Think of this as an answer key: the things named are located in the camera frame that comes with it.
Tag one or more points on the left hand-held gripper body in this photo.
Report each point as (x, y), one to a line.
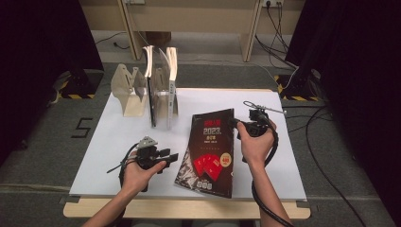
(149, 156)

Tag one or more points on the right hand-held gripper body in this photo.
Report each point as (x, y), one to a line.
(260, 124)

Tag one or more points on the black magazine with red cards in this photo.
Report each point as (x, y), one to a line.
(211, 145)

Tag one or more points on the white magazine with colourful tiles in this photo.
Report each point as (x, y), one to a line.
(171, 104)

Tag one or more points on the purple magazine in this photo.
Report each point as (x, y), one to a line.
(152, 104)

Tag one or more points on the beige expandable book rack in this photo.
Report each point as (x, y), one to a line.
(132, 104)

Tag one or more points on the person's left hand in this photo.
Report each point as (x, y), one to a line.
(135, 178)

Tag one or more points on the black stand base striped tape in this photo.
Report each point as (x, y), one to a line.
(299, 85)
(78, 85)

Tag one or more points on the light wooden desk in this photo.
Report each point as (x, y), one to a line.
(189, 19)

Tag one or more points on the brown cardboard box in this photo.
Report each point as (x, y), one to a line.
(159, 38)

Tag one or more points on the black curtain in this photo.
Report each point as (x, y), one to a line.
(362, 63)
(38, 47)

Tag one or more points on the white wall socket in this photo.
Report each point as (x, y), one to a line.
(273, 3)
(135, 1)

